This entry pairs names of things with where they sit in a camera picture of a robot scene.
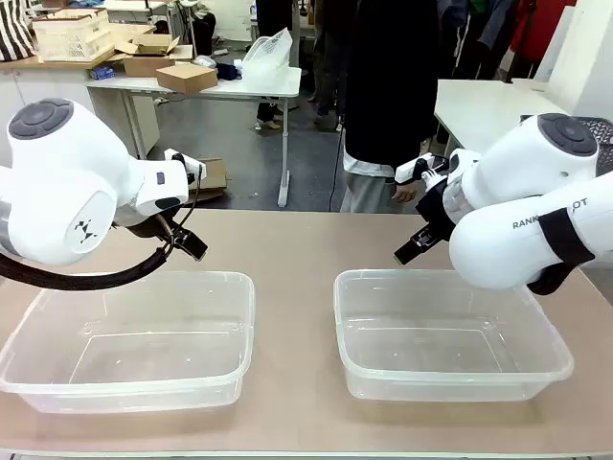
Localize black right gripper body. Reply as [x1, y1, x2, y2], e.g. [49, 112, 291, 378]
[414, 176, 457, 242]

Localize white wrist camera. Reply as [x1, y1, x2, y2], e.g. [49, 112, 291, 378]
[394, 152, 450, 186]
[162, 149, 208, 179]

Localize person in black sweater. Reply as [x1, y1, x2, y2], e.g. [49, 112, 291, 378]
[341, 0, 443, 214]

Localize thin black hanging cable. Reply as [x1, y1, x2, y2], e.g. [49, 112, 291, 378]
[327, 113, 347, 213]

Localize white desk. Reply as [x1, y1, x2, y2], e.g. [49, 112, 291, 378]
[85, 65, 304, 208]

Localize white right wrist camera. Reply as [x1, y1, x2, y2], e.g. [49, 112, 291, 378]
[394, 152, 450, 186]

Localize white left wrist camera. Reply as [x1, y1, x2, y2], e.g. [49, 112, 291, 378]
[162, 149, 208, 179]

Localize white board panel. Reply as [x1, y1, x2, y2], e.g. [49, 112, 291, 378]
[533, 0, 613, 117]

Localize background person dark trousers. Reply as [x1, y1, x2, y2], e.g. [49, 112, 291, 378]
[253, 0, 301, 131]

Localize black white striped bag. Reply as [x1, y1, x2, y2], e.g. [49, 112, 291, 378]
[0, 0, 40, 63]

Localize cream plastic crate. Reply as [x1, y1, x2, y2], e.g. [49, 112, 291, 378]
[30, 8, 117, 64]

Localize cardboard box on floor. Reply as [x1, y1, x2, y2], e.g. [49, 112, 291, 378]
[188, 157, 230, 203]

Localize white cabinet wooden top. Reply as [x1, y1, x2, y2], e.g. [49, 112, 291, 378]
[0, 51, 162, 167]

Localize black lattice plastic basket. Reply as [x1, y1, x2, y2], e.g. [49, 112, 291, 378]
[519, 113, 613, 179]

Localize closed cardboard box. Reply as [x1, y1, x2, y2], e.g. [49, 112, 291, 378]
[154, 61, 220, 97]

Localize red hanging garment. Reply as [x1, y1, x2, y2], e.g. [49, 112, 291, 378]
[509, 0, 579, 55]

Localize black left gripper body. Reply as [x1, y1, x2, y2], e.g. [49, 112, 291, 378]
[114, 206, 178, 242]

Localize dark blue cloth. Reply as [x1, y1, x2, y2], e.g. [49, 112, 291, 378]
[215, 61, 241, 83]

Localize open cardboard box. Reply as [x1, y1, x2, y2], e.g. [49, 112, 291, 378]
[113, 32, 193, 78]

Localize clear plastic bin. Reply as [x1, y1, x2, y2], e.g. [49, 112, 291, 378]
[0, 270, 257, 416]
[332, 267, 576, 404]

